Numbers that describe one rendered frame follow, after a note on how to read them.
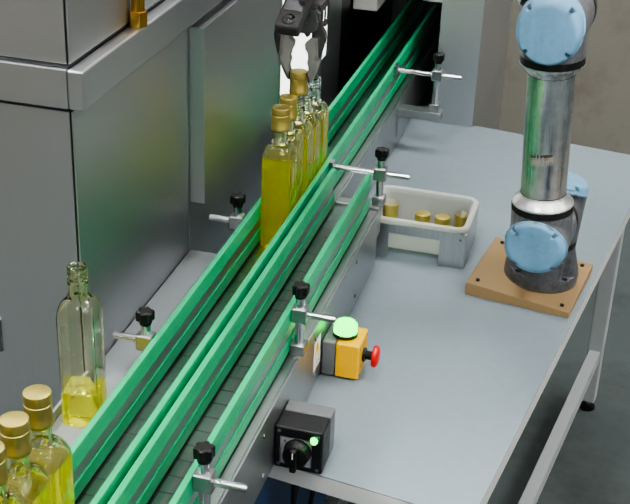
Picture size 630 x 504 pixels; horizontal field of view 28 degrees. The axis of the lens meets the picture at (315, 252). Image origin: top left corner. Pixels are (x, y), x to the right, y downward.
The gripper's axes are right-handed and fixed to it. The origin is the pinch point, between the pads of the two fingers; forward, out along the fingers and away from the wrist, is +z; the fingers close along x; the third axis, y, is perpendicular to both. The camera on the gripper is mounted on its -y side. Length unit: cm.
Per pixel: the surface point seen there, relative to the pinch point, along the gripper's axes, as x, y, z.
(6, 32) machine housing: 23, -67, -25
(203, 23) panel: 12.9, -17.2, -13.5
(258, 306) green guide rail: -7, -42, 27
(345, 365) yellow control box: -21, -35, 40
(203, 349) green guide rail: -5, -65, 22
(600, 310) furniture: -62, 84, 86
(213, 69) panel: 11.8, -14.9, -4.4
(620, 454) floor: -74, 67, 118
